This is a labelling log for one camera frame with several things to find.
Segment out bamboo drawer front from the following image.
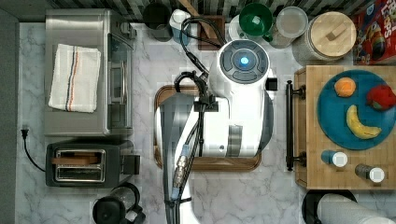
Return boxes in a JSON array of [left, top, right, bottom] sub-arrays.
[[293, 68, 307, 187]]

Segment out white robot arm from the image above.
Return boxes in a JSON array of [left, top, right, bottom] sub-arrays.
[[154, 39, 274, 224]]

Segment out bamboo drawer cabinet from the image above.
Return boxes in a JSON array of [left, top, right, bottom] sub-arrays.
[[305, 65, 395, 190]]

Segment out dark wooden cutting board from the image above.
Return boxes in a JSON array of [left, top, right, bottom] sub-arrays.
[[153, 85, 262, 172]]

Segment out wooden knife block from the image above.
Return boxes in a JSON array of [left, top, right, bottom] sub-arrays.
[[178, 0, 220, 50]]

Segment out blue white bottle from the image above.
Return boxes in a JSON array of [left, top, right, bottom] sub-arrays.
[[169, 9, 191, 46]]

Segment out dark mug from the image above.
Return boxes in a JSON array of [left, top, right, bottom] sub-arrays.
[[143, 3, 172, 42]]

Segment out green bowl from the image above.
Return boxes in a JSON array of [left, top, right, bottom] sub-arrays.
[[239, 3, 273, 42]]

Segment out black coffee grinder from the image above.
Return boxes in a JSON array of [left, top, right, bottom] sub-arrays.
[[92, 182, 146, 224]]

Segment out black two-slot toaster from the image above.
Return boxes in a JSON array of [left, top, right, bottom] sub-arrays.
[[46, 139, 140, 189]]

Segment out white striped dish towel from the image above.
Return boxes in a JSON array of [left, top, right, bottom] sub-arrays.
[[49, 44, 101, 113]]

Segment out stainless toaster oven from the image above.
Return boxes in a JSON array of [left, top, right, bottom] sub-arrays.
[[45, 8, 136, 136]]

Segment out blue round plate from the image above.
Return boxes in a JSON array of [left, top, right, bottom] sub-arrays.
[[317, 69, 395, 150]]

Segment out blue shaker white cap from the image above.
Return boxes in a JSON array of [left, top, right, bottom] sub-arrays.
[[320, 150, 348, 167]]

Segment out orange fruit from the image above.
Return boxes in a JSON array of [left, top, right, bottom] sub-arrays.
[[334, 77, 357, 97]]

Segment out glass jar wooden lid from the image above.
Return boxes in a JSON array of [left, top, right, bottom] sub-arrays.
[[292, 11, 357, 65]]

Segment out paper towel roll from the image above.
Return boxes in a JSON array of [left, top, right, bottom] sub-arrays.
[[302, 189, 395, 224]]

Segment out yellow banana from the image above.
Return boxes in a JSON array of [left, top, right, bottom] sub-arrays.
[[346, 105, 382, 139]]

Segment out red apple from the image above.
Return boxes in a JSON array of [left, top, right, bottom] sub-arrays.
[[366, 85, 396, 111]]

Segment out grey shaker white cap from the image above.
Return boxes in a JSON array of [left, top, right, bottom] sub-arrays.
[[355, 163, 385, 183]]

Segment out cereal box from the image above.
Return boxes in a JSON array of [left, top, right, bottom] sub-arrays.
[[353, 0, 396, 65]]

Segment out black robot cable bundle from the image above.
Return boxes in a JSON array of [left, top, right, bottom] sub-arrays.
[[169, 16, 227, 224]]

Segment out black power cord plug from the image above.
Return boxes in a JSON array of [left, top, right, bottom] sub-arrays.
[[20, 128, 47, 173]]

